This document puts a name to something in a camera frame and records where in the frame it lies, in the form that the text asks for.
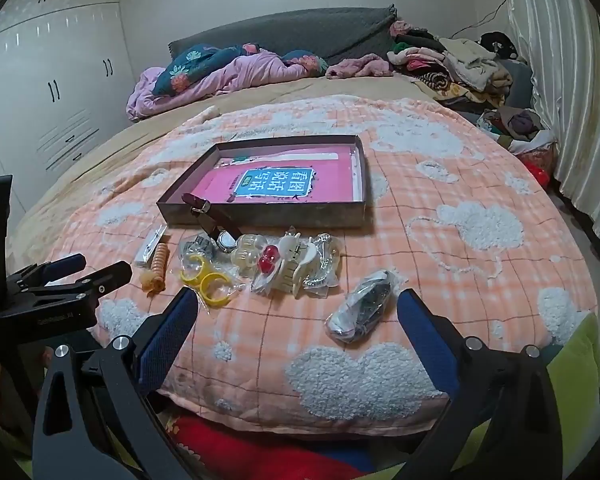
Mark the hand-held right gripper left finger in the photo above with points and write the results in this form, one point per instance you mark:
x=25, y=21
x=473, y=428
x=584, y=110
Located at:
x=172, y=340

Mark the black hair clip in bag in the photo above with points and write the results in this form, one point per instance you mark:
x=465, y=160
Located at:
x=362, y=305

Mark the purple floral quilt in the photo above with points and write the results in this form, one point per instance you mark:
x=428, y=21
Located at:
x=230, y=75

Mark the peach checked cloud blanket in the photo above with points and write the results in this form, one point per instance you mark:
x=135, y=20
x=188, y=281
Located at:
x=415, y=200

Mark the silver jewelry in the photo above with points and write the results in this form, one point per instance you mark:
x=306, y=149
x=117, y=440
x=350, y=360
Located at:
x=325, y=260

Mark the pink fluffy garment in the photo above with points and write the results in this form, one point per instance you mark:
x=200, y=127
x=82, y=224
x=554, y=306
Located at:
x=360, y=66

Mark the red bag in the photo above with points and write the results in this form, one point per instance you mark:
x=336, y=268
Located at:
x=537, y=170

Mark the dark shallow cardboard box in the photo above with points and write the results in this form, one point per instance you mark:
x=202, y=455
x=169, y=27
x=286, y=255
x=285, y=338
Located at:
x=260, y=217

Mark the yellow hair clips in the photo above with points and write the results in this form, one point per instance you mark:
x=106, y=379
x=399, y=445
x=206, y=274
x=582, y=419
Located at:
x=205, y=294

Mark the red cloth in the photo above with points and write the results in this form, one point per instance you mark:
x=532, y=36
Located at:
x=255, y=455

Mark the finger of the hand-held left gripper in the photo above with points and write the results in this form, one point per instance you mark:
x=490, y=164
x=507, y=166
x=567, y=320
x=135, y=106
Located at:
x=65, y=265
x=105, y=280

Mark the white earring card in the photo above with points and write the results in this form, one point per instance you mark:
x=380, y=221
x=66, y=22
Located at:
x=150, y=249

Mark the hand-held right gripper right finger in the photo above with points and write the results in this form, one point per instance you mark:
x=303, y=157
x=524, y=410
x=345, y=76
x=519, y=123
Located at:
x=425, y=340

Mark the dark clothes heap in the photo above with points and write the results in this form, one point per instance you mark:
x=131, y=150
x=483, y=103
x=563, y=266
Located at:
x=520, y=125

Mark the white wardrobe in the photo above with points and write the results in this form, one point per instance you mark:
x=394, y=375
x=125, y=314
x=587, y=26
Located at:
x=55, y=60

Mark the white pleated curtain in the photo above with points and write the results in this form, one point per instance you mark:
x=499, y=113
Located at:
x=570, y=85

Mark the white hair claw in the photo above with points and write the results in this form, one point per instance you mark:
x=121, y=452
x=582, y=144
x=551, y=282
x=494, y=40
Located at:
x=292, y=270

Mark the grey headboard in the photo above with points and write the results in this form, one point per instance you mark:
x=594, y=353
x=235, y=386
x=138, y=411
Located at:
x=305, y=30

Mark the red cherry hair clip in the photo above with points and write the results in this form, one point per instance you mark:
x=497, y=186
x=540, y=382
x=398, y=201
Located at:
x=269, y=261

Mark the silver hair clip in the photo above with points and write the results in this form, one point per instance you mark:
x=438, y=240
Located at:
x=198, y=247

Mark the pile of folded clothes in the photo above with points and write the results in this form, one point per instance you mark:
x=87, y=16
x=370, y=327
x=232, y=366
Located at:
x=470, y=65

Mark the green cushion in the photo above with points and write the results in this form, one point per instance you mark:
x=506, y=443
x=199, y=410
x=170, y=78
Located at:
x=575, y=355

